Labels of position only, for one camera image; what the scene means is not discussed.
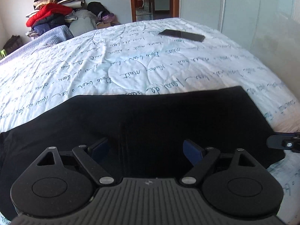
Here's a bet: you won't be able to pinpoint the white floral wardrobe door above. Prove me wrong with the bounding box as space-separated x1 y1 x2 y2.
180 0 299 96

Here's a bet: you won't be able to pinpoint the lavender blue knit blanket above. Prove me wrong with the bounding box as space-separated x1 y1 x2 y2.
1 25 74 65

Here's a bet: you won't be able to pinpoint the green plastic stool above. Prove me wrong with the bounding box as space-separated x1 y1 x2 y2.
1 49 7 59

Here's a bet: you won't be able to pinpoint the black pants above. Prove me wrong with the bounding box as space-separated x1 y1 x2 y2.
1 86 285 220

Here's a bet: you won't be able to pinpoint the navy blue folded garment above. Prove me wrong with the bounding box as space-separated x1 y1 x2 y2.
31 13 66 36

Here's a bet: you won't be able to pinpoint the black smartphone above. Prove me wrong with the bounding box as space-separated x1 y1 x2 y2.
159 29 206 43

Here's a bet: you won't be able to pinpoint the light blue script-print quilt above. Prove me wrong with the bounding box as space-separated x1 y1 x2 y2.
1 18 299 224

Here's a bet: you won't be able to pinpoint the red jacket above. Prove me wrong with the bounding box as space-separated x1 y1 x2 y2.
26 3 73 27

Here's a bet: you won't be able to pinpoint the cardboard box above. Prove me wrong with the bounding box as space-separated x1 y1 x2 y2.
96 22 120 29

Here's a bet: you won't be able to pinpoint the purple cloth item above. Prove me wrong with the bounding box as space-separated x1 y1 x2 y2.
101 13 116 24

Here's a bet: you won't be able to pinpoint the grey bundled garment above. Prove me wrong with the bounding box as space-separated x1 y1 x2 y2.
69 9 98 37

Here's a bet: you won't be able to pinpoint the dark brown bag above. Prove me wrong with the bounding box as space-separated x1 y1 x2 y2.
3 35 24 55

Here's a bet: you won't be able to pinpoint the black bag on pile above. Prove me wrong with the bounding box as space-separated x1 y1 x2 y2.
87 1 110 19

